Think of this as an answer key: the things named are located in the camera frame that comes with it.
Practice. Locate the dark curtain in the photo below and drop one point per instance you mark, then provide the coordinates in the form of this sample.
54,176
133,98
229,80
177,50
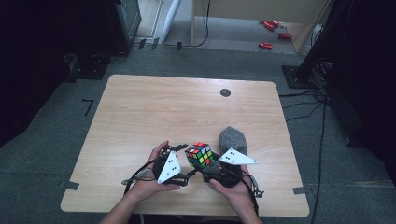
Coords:
37,46
367,77

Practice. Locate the dark floor tape piece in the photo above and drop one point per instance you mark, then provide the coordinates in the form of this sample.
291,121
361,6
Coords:
141,44
155,43
179,46

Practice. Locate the multicoloured puzzle cube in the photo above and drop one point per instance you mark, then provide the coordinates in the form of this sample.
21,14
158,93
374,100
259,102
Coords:
199,154

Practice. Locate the grey fuzzy sock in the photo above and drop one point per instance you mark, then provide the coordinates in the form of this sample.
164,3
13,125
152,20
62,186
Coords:
233,140

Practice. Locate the red can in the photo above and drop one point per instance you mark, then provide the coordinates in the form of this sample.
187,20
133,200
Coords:
284,35
275,23
265,45
269,26

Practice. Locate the black angled floor tape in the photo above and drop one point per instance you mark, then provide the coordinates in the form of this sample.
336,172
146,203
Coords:
88,107

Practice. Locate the person's right hand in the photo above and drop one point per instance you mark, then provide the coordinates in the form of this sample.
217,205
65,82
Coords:
236,196

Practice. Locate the white panel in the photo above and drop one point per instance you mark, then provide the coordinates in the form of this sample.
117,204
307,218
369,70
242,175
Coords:
171,18

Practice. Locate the person's left hand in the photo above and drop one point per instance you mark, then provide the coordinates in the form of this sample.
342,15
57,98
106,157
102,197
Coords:
146,189

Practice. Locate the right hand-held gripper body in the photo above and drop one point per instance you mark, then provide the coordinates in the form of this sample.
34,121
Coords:
233,158

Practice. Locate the grey tape strip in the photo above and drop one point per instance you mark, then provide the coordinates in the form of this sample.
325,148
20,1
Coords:
70,185
299,190

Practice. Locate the dark round table grommet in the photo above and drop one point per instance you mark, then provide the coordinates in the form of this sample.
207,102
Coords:
225,92

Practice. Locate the dark cabinet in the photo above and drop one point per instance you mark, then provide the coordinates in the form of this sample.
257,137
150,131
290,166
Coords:
124,21

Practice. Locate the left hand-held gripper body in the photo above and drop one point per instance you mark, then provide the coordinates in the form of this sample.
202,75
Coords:
169,168

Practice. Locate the black floor plate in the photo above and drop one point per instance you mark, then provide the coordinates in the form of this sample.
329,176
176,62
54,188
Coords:
87,70

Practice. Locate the black stand base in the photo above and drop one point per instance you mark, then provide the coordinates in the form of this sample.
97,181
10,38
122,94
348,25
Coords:
294,77

